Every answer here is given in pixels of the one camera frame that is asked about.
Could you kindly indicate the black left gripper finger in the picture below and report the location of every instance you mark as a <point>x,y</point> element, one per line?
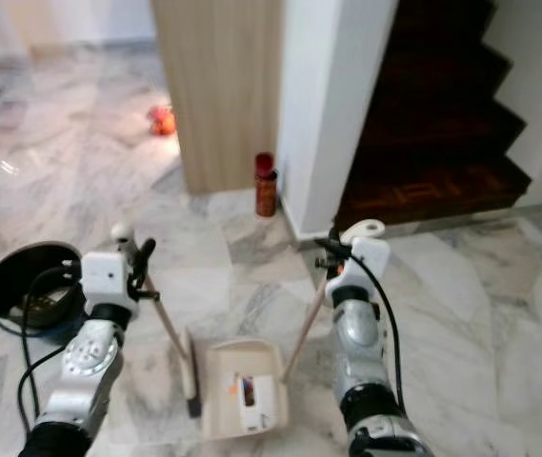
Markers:
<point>144,257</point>

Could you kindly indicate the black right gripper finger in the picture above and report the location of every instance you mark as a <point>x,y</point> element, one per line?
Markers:
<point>325,249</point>

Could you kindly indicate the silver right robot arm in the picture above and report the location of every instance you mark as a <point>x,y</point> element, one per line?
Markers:
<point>356,343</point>

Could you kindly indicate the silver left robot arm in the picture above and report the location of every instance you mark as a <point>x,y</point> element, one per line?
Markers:
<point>90,357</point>

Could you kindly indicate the red canister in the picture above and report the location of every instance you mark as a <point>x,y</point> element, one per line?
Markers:
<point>266,188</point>

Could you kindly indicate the black round bin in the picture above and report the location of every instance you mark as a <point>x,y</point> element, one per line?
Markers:
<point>13,281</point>

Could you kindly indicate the dark wooden staircase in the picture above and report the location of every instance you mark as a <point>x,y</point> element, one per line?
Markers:
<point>432,133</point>

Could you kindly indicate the white card package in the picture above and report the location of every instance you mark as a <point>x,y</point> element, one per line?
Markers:
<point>258,405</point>

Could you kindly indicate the light wooden cabinet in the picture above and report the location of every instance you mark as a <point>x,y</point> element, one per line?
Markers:
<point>218,95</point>

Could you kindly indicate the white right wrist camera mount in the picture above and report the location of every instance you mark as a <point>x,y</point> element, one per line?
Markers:
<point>368,264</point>

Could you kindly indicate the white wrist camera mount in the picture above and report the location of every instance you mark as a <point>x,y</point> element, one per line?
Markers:
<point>109,276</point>
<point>368,264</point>

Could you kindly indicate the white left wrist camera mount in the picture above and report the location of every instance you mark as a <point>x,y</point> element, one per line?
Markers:
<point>109,276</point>

